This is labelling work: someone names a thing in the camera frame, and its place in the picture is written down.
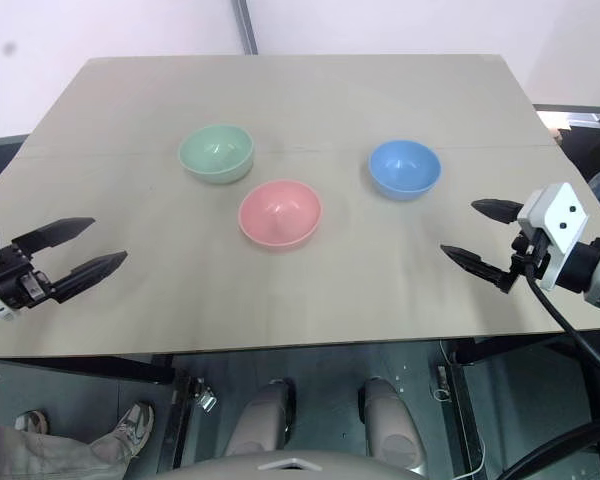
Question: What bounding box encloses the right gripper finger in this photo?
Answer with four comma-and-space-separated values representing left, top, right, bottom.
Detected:
470, 198, 524, 225
439, 243, 513, 295

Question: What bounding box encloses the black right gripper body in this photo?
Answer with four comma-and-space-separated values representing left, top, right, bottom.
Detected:
501, 219, 552, 295

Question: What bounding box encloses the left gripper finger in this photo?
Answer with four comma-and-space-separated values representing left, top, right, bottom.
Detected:
49, 250, 129, 304
12, 216, 98, 262

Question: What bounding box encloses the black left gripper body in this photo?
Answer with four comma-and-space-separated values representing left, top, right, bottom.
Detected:
0, 240, 62, 312

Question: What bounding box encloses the blue bowl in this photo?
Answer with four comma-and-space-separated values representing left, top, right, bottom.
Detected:
368, 139, 443, 203

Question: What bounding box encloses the grey sneaker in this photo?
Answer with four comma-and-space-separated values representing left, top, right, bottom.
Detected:
13, 409, 50, 434
113, 401, 156, 457

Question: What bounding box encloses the green bowl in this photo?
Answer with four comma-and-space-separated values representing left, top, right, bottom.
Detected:
177, 124, 256, 187

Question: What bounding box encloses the silver metal latch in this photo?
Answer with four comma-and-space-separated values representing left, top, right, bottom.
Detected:
193, 378, 220, 415

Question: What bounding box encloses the beige trouser leg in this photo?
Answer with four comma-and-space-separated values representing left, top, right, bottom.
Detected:
0, 417, 134, 480

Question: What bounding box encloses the red bowl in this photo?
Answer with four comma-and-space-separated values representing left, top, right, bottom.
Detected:
237, 179, 324, 250

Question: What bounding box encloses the dark vertical pillar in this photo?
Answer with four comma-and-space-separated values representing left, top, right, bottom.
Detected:
236, 0, 260, 55

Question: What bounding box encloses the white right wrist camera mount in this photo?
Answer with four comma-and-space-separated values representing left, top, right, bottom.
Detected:
516, 181, 590, 292

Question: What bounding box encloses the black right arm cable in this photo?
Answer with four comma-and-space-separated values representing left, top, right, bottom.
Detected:
523, 259, 600, 386

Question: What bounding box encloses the thin white cable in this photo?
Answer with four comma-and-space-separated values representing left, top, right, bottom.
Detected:
435, 339, 484, 479

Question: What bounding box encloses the thick black floor cable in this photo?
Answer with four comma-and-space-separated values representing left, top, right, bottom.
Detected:
498, 416, 600, 480

